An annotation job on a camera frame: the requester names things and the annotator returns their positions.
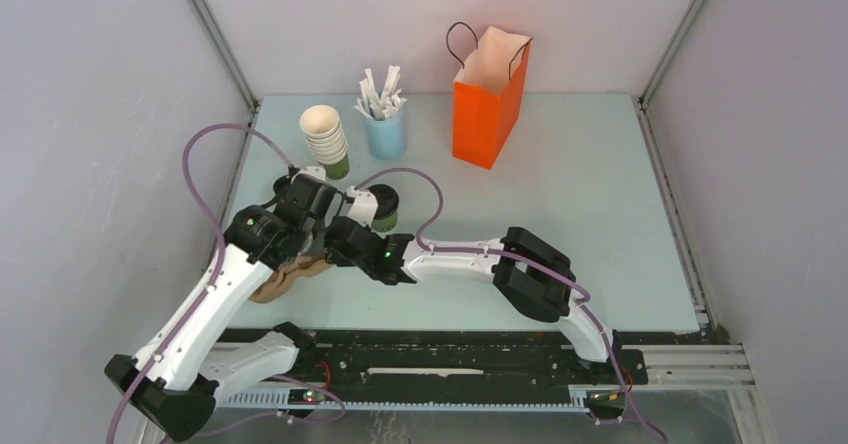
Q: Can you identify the stack of paper cups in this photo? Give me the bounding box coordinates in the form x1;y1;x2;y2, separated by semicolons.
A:
299;104;350;180

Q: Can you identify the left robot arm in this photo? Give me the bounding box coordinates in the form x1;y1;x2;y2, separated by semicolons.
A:
104;173;339;443

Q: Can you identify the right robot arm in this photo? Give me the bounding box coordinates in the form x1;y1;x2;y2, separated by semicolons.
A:
324;217;622;382

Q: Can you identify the green paper coffee cup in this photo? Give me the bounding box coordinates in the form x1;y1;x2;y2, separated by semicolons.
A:
371;211;398;233

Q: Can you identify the light blue holder cup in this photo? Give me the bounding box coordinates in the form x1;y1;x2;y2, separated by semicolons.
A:
364;109;407;160

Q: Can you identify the orange paper bag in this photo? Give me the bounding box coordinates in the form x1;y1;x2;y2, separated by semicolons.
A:
445;21;533;169

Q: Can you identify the black metal base rail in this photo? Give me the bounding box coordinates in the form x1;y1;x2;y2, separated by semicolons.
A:
211;324;757;416

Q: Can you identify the brown cardboard cup carrier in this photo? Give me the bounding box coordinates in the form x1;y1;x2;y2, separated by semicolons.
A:
249;255;333;304

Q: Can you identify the white stirrer packets bundle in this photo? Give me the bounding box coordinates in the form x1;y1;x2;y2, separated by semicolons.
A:
354;65;407;121

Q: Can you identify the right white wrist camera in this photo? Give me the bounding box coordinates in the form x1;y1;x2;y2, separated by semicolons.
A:
345;186;378;227

